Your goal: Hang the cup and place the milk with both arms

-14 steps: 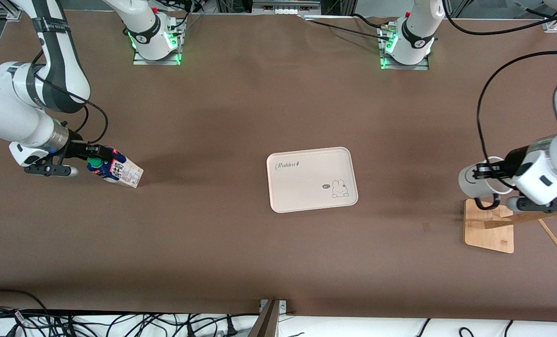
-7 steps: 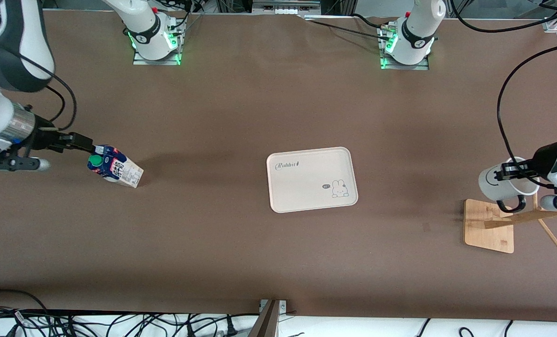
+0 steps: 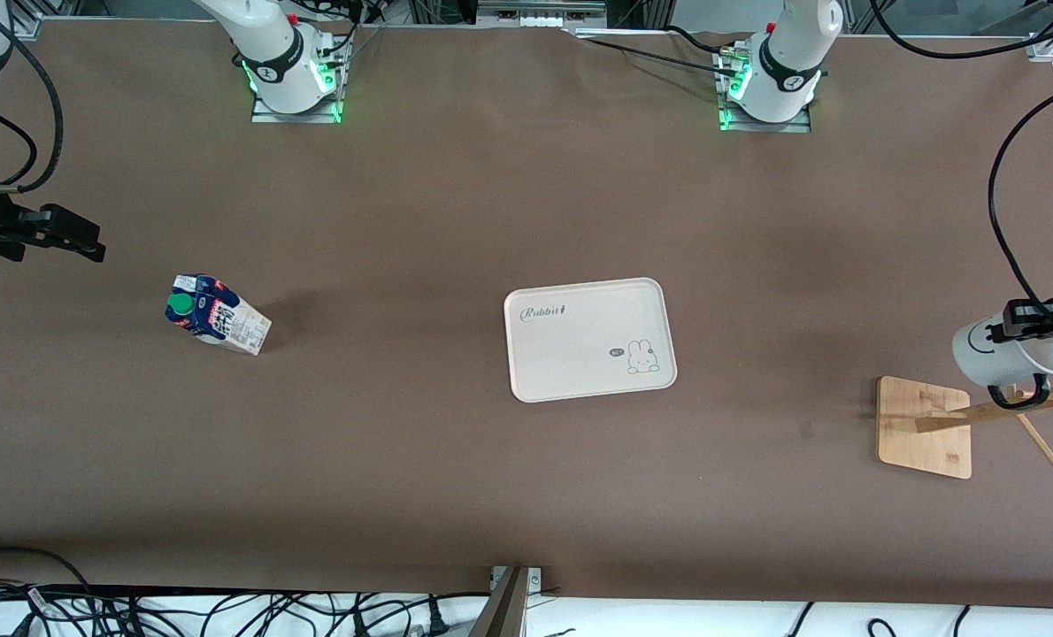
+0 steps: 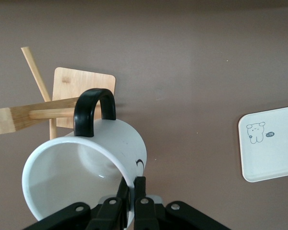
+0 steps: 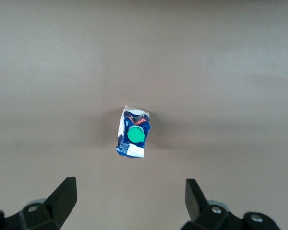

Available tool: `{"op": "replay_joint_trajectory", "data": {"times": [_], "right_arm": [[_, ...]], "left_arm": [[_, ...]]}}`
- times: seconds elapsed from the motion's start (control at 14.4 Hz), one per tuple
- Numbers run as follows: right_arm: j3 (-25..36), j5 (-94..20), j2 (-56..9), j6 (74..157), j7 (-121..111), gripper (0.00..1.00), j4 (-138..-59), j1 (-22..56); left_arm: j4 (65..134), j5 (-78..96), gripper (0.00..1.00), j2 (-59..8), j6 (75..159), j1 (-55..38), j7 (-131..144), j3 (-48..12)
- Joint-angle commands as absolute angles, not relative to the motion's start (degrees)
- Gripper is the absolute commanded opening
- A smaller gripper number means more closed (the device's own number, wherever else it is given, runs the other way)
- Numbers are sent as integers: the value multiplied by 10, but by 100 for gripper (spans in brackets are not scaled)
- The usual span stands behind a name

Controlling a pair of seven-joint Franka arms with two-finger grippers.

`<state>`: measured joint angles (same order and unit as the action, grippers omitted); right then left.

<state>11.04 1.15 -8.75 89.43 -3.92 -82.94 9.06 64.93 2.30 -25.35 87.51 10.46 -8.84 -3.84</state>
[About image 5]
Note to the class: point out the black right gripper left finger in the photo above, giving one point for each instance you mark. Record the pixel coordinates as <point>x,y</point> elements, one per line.
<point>52,210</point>

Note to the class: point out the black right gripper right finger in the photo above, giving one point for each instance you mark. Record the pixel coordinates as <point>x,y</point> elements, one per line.
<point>206,215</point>

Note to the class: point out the blue white milk carton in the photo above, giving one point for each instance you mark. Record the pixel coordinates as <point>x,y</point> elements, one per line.
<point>134,136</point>

